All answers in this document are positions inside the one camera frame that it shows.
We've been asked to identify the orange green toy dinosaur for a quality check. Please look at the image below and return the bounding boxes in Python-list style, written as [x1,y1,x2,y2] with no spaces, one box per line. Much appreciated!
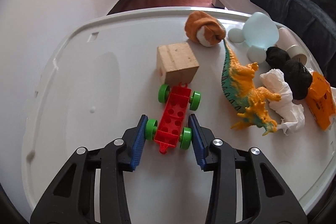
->
[221,40,281,135]

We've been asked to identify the black rolled sock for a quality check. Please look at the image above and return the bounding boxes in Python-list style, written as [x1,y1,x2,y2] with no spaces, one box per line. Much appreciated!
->
[265,47,313,100]

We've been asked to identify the bed with dark blanket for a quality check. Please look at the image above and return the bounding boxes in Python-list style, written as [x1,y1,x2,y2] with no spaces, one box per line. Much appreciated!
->
[209,0,336,77]

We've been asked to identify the light blue bear cup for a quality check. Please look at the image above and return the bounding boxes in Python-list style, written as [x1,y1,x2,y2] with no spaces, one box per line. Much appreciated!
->
[228,12,280,64]

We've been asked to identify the white tissue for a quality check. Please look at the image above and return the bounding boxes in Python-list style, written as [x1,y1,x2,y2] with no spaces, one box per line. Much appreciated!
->
[260,69,305,135]

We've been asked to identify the wooden cube block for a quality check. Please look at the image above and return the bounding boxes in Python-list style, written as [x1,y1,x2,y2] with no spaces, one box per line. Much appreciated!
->
[156,42,199,85]

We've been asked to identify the orange tissue pack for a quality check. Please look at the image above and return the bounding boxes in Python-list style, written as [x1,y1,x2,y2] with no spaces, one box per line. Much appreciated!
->
[305,71,335,131]

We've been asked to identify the white plastic storage box lid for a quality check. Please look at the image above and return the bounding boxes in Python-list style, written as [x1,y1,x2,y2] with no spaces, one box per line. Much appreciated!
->
[22,7,335,223]

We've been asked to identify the red toy car green wheels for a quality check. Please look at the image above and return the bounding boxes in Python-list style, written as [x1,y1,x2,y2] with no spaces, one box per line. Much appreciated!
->
[145,83,202,155]

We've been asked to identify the beige cylindrical bottle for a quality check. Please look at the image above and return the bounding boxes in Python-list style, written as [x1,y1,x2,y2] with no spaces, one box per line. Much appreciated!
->
[276,27,307,65]

